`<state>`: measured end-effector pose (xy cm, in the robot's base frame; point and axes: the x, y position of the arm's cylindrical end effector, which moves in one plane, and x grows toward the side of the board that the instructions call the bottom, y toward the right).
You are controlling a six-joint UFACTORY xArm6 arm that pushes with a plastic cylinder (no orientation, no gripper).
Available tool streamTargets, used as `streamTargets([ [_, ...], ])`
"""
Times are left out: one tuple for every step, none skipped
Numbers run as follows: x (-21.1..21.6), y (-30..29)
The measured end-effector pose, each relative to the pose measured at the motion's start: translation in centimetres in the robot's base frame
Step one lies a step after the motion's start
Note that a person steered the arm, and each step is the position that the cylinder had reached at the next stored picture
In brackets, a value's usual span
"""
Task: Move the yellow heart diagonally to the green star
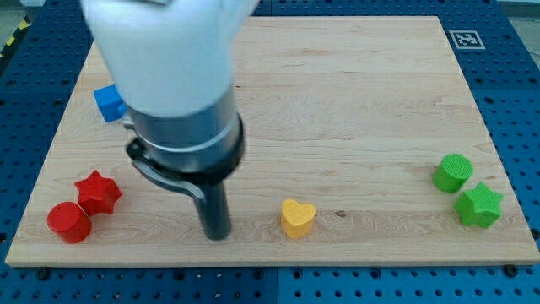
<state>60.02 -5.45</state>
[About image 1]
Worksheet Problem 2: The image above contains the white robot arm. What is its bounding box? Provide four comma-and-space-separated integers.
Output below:
81, 0, 256, 240

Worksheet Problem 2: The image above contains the green star block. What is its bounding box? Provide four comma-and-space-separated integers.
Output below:
454, 182, 504, 229

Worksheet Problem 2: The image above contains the wooden board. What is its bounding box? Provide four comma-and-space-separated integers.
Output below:
5, 17, 539, 268

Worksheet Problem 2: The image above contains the white fiducial marker tag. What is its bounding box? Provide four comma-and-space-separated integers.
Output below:
450, 30, 485, 50

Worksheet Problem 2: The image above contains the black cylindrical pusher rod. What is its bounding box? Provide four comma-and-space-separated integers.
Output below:
195, 182, 231, 241

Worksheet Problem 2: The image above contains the yellow heart block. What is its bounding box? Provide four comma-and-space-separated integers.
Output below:
281, 198, 316, 239

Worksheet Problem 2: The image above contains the green cylinder block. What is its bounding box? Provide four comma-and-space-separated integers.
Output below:
432, 154, 473, 193

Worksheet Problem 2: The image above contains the blue cube block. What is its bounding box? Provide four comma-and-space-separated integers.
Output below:
94, 84, 127, 122

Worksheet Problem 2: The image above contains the red cylinder block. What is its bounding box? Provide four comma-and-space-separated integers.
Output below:
46, 202, 92, 244

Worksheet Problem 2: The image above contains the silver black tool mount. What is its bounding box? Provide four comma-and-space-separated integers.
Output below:
125, 84, 244, 200

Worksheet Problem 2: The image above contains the red star block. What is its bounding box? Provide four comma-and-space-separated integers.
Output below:
74, 171, 122, 216

